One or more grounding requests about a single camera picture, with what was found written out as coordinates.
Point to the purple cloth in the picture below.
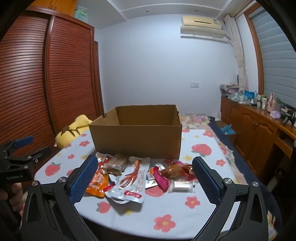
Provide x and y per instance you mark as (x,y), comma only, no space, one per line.
(275,115)

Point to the floral fabric pile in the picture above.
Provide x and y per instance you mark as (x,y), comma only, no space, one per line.
(227,89)

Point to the beige air conditioner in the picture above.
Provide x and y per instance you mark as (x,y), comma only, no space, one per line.
(201,25)

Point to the grey window blind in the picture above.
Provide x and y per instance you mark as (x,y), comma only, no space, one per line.
(277,58)

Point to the brown biscuit packet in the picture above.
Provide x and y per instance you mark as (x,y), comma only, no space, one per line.
(115,164)

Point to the person's left hand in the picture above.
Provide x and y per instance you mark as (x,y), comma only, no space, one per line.
(16,197)

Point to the clear white cake packet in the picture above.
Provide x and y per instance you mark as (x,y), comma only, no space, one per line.
(182,186)

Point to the wooden sideboard cabinet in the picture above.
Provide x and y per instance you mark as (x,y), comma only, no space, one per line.
(252,129)

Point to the dark blue bed cover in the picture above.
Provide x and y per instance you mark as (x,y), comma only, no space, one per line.
(254,183)

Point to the blue box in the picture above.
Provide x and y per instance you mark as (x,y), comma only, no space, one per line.
(249,94)

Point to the wooden window frame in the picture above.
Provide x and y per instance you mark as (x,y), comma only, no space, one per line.
(254,46)

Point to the green storage box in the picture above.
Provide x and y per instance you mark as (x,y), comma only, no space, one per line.
(82,14)

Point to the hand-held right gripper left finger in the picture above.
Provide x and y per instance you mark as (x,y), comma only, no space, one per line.
(84,179)

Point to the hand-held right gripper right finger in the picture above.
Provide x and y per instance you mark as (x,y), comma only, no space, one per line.
(205,180)

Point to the wooden louvered wardrobe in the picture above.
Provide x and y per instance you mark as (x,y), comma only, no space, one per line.
(46,69)

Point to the brown cardboard box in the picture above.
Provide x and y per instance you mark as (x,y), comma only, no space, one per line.
(136,141)

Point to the pink snack packet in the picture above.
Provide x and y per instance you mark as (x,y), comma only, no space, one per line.
(161,183)

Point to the green patterned cloth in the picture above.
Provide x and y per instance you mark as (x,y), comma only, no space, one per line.
(239,98)

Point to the yellow plush toy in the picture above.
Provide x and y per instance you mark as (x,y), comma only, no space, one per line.
(74,128)

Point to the teal plastic bag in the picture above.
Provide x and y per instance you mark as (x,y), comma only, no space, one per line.
(229,129)

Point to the black mini tripod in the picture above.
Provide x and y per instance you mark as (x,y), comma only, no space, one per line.
(286,115)
(293,119)

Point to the strawberry printed blanket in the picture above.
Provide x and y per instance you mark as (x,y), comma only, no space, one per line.
(203,166)

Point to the silver chicken feet packet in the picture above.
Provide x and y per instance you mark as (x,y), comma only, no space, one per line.
(131,183)

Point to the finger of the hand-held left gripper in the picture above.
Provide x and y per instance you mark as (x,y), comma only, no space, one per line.
(37,154)
(23,141)

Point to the pink thermos bottle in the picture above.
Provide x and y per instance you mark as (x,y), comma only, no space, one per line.
(272,103)

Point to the group of small bottles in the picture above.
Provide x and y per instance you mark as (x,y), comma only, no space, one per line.
(260,100)

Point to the white wall switch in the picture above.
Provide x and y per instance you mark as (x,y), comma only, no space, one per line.
(194,84)

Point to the floral bed sheet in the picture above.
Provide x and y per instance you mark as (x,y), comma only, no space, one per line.
(196,120)

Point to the clear drumstick packet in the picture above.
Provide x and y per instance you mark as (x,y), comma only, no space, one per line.
(173,171)

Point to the beige pastry packet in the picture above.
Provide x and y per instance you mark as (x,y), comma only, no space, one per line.
(141,160)

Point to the patterned curtain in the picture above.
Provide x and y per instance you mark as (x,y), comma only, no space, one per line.
(240,58)

